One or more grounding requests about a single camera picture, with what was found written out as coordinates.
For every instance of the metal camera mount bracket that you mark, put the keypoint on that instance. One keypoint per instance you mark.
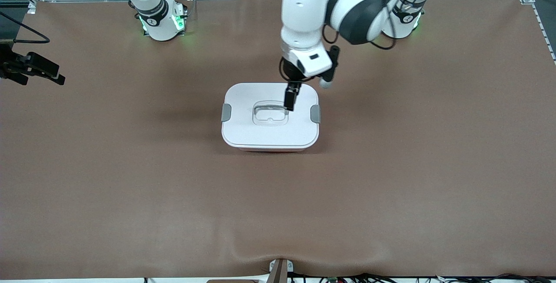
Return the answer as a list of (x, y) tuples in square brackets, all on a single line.
[(280, 272)]

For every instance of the brown table mat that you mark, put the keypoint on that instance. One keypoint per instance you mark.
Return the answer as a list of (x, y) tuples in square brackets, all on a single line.
[(278, 213)]

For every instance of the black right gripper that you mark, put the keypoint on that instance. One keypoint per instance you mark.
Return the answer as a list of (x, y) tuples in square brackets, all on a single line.
[(9, 66)]

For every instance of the white box lid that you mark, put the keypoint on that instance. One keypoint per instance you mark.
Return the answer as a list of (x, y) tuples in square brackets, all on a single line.
[(243, 133)]

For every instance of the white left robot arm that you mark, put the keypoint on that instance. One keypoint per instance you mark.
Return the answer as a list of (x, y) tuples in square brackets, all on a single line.
[(299, 18)]

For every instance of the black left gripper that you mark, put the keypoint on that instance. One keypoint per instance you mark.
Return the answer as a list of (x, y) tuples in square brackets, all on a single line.
[(292, 87)]

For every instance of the pink translucent plastic box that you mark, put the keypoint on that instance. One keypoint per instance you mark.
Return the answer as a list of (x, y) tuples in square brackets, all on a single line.
[(269, 150)]

